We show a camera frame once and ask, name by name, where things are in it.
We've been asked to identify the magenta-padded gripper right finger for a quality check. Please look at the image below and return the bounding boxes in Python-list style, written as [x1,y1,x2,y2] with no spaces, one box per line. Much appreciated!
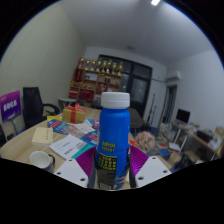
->
[128,144,173,189]

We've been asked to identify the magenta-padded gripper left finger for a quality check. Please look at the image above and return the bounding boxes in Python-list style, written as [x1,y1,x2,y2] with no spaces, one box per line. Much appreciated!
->
[53,145,98,189]

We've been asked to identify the blue bottle with white cap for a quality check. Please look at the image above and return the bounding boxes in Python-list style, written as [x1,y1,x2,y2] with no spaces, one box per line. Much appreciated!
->
[94,91,132,191]

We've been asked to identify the white printed booklet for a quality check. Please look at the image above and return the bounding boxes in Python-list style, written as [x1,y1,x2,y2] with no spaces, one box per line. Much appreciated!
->
[48,133,88,161]

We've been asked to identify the pink flowers in white pot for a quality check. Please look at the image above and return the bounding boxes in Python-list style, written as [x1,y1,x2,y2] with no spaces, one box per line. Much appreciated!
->
[134,130,157,155]

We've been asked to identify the black mug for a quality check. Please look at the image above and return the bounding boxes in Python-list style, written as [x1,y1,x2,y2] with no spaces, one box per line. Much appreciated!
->
[29,150,56,174]

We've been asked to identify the pile of books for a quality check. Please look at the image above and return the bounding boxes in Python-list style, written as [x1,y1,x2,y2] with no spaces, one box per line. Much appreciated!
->
[156,123,183,158]

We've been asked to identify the blue printed brochure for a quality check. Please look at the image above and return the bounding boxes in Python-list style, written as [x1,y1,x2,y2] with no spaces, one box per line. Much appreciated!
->
[47,118,96,139]

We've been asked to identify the tan book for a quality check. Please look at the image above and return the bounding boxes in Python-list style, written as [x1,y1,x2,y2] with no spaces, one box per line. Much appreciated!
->
[31,126,54,147]

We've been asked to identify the olive armchair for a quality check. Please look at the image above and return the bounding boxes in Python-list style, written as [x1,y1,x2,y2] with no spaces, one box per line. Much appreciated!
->
[128,107,145,134]

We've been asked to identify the yellow gift box red ribbon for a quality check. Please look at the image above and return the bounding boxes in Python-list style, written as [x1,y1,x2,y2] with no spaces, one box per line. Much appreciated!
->
[61,103,87,125]

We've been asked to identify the black tripod stand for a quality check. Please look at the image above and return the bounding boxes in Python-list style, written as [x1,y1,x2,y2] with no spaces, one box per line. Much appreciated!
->
[146,93,158,126]

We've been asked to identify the black printer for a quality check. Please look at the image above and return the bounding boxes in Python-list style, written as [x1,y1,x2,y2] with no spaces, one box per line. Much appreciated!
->
[196,129,214,144]

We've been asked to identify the black computer monitor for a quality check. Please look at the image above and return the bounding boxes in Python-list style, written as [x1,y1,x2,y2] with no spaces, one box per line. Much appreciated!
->
[175,108,192,125]

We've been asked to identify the small round white table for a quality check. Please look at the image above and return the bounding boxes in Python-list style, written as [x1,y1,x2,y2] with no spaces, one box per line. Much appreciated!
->
[58,97,78,109]

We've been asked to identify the black office chair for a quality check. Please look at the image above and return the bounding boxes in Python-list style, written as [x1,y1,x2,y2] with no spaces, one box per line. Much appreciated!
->
[22,86,62,129]

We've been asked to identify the black chair with armrest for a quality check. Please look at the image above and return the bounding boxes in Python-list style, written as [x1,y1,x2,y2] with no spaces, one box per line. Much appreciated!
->
[0,124,8,148]

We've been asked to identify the black framed glass door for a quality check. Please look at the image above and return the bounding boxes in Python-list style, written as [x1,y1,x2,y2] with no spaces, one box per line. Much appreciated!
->
[98,54,153,118]

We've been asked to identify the purple sign on stand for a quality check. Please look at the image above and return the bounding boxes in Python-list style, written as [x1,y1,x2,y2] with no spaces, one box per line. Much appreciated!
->
[0,90,23,134]

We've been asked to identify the wooden shelf unit with trophies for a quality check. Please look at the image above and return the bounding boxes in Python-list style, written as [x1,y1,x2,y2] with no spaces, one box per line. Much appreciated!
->
[68,57,124,104]

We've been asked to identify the long wooden wall desk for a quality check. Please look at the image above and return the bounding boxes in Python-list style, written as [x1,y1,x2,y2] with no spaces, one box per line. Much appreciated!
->
[171,119,224,161]

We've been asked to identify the white wall air conditioner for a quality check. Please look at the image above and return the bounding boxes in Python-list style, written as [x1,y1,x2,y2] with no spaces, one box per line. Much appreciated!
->
[166,70,183,83]

